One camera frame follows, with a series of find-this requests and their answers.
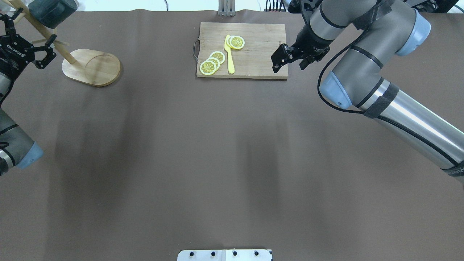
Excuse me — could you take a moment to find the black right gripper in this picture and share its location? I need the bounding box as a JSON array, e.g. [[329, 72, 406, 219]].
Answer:
[[271, 25, 331, 73]]

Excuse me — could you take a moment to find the wooden cup storage rack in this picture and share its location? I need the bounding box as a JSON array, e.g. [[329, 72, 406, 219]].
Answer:
[[1, 0, 121, 87]]

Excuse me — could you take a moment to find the wooden cutting board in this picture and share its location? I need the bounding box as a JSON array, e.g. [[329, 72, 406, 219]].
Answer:
[[196, 22, 288, 80]]

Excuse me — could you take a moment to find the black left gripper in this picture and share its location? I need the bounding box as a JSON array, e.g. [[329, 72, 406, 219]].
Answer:
[[0, 8, 58, 78]]

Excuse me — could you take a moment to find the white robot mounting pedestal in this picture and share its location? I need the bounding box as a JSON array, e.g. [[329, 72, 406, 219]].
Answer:
[[177, 248, 273, 261]]

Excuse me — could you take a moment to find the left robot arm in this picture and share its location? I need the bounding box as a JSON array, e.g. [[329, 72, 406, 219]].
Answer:
[[0, 8, 57, 175]]

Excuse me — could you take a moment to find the yellow plastic knife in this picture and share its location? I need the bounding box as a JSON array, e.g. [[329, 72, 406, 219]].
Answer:
[[224, 34, 235, 74]]

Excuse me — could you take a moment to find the dark teal mug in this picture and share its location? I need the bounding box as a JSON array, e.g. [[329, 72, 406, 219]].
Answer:
[[28, 0, 79, 29]]

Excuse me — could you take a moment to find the aluminium frame post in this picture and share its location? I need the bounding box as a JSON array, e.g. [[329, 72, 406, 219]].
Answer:
[[218, 0, 236, 17]]

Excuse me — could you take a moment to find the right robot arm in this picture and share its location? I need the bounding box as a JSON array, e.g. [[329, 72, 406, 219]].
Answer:
[[271, 0, 464, 182]]

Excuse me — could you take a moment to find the lemon slice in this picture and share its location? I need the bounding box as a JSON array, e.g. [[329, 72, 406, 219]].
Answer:
[[209, 51, 226, 64], [199, 61, 217, 75], [206, 57, 221, 70], [228, 35, 245, 50]]

